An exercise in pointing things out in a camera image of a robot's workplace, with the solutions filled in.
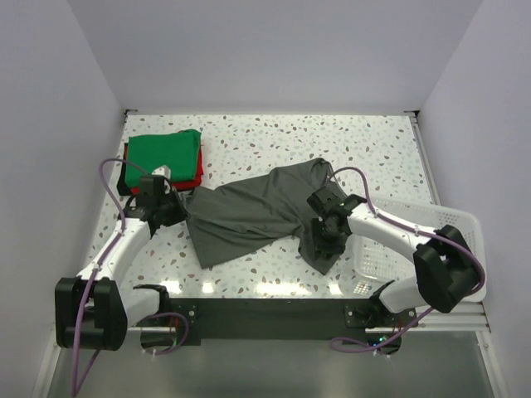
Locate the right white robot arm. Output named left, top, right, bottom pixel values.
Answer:
left=308, top=197, right=485, bottom=326

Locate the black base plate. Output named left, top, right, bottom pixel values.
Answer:
left=122, top=296, right=420, bottom=357

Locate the folded green t-shirt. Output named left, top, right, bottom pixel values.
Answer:
left=125, top=129, right=203, bottom=190

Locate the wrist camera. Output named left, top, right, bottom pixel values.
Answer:
left=307, top=187, right=367, bottom=219
left=138, top=165, right=172, bottom=198

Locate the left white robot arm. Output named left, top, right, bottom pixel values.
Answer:
left=55, top=192, right=187, bottom=351

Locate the folded red t-shirt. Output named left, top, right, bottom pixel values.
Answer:
left=126, top=147, right=203, bottom=191

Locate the white plastic basket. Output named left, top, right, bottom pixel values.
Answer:
left=345, top=197, right=486, bottom=284

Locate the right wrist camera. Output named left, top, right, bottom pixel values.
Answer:
left=307, top=187, right=367, bottom=219

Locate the grey t-shirt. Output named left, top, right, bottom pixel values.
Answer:
left=184, top=158, right=345, bottom=274

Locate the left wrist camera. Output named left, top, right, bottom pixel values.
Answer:
left=138, top=165, right=172, bottom=198

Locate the folded black t-shirt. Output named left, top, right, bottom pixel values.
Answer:
left=116, top=163, right=134, bottom=197

